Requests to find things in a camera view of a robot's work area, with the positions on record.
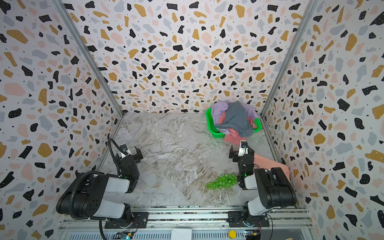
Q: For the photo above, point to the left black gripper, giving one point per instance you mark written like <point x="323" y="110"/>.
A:
<point x="130" y="154"/>

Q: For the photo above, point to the grey t-shirt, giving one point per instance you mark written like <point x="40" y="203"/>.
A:
<point x="236" y="119"/>

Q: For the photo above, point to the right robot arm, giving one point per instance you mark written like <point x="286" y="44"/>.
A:
<point x="274" y="190"/>

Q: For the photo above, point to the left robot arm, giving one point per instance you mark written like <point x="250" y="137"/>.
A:
<point x="85" y="198"/>

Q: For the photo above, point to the dark pink t-shirt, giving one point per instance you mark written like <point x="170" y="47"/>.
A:
<point x="232" y="136"/>

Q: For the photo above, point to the green toy grapes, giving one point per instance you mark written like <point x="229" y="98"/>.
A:
<point x="225" y="181"/>

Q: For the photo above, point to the green plastic basket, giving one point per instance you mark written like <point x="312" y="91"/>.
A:
<point x="217" y="134"/>

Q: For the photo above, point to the lilac t-shirt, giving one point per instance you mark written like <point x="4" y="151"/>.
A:
<point x="220" y="108"/>

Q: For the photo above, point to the yellow round cap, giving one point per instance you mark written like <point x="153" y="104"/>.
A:
<point x="232" y="234"/>

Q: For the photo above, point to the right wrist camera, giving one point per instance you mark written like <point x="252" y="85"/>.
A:
<point x="243" y="150"/>

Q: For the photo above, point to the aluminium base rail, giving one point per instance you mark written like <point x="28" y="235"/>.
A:
<point x="207" y="223"/>

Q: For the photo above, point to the white box on rail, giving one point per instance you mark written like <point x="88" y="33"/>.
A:
<point x="181" y="234"/>

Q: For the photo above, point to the left corner aluminium post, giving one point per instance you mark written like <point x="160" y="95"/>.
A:
<point x="69" y="23"/>

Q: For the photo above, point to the corner aluminium post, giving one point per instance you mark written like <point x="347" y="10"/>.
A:
<point x="290" y="54"/>
<point x="69" y="23"/>

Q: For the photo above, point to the right corner aluminium post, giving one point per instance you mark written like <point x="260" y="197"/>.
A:
<point x="290" y="54"/>

